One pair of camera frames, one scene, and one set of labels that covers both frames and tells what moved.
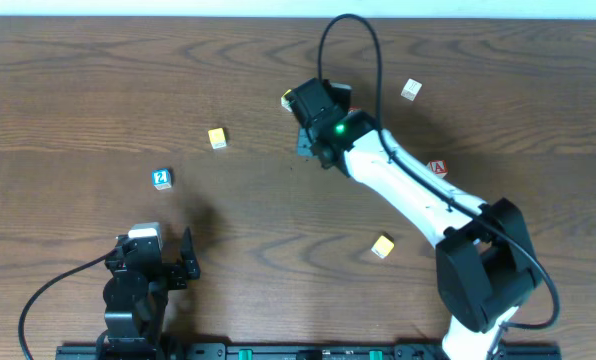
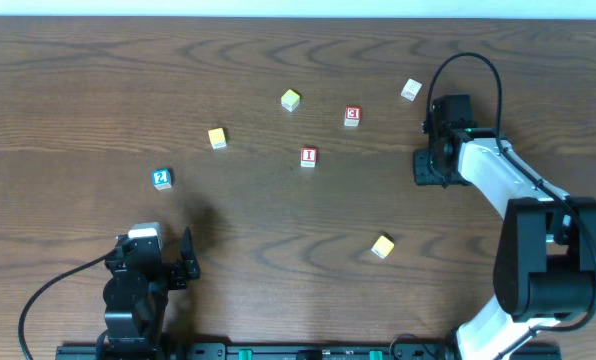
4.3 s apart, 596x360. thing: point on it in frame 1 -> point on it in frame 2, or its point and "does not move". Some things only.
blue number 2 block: x=162 y=178 does not move
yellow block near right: x=382 y=247 does not move
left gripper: x=170 y=272 does not move
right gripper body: x=305 y=145 -> x=425 y=167
